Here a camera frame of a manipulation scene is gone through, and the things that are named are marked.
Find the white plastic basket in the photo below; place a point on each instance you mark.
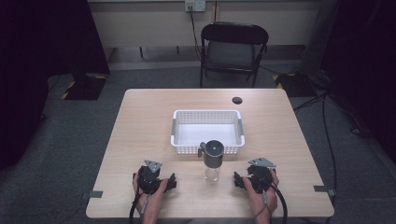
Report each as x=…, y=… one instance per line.
x=207, y=133

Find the person's left hand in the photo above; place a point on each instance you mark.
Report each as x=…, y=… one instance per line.
x=155, y=199

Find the clear bottle with dark lid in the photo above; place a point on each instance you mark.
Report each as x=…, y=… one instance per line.
x=213, y=155

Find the grey tape strip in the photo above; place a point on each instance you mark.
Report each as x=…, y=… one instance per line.
x=323, y=189
x=92, y=194

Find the wall power outlet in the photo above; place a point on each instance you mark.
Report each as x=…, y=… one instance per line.
x=195, y=5

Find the black stand base striped tape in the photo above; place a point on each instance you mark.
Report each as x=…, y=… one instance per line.
x=295, y=84
x=85, y=88

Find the person's right hand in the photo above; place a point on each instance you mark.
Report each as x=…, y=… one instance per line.
x=264, y=200

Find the black folding chair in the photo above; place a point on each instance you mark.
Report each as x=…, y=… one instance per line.
x=232, y=54

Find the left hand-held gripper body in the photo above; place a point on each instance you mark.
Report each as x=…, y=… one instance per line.
x=148, y=180

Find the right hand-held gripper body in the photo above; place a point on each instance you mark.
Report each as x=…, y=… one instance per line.
x=261, y=179

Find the dark curtain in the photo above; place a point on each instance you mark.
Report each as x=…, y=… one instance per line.
x=367, y=62
x=37, y=62

